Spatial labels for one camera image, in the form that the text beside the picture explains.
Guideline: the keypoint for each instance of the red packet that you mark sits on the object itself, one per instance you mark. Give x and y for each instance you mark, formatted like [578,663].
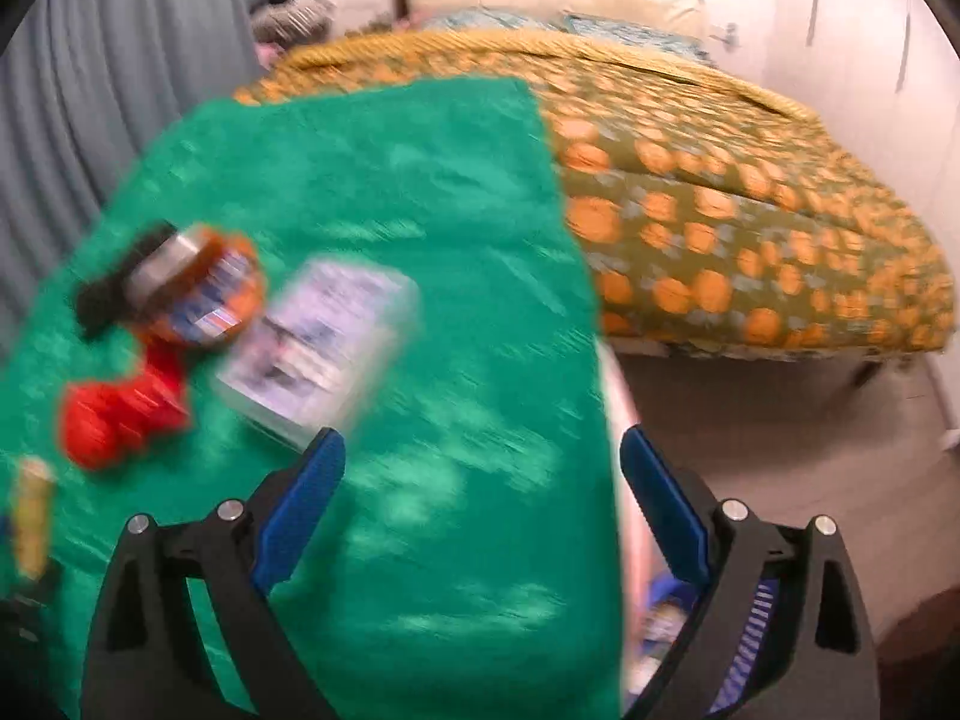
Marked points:
[120,412]

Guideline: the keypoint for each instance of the white wardrobe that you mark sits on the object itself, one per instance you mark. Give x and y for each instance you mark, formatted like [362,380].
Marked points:
[885,127]

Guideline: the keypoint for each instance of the blue patterned pillow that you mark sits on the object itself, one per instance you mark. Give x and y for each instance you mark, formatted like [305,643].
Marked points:
[502,19]
[645,36]

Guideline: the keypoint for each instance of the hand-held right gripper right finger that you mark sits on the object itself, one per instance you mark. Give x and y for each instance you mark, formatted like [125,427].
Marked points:
[667,510]

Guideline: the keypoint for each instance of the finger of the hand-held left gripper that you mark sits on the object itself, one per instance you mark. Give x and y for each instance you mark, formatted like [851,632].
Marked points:
[43,581]

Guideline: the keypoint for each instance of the orange and black snack packet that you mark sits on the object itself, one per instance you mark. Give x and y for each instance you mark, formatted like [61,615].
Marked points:
[210,292]

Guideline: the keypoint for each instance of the blue plastic basket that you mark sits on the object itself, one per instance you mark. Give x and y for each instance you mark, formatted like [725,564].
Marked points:
[750,630]

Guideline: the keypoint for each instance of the gold packet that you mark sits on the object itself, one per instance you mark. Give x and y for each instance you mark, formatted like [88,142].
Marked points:
[34,517]

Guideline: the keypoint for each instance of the green cloth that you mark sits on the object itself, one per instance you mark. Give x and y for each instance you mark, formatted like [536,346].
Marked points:
[450,390]

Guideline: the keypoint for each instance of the bed with orange patterned quilt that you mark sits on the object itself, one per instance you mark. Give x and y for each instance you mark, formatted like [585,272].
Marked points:
[750,225]

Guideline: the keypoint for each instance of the pink object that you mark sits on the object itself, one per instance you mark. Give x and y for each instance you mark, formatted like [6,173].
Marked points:
[268,52]

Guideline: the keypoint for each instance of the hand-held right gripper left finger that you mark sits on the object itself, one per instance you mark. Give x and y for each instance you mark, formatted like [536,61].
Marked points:
[300,510]

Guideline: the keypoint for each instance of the wall socket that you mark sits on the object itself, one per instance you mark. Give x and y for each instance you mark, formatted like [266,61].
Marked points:
[725,34]

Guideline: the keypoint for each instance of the grey fuzzy cloth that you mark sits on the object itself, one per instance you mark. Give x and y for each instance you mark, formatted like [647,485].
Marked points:
[292,11]

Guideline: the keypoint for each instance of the dark bed leg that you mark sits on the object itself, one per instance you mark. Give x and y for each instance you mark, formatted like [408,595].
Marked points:
[868,373]

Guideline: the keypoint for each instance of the pink cloth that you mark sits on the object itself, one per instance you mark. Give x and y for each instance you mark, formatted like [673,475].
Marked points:
[634,525]

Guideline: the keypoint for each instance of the grey curtain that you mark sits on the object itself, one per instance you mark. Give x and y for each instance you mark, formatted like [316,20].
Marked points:
[112,90]

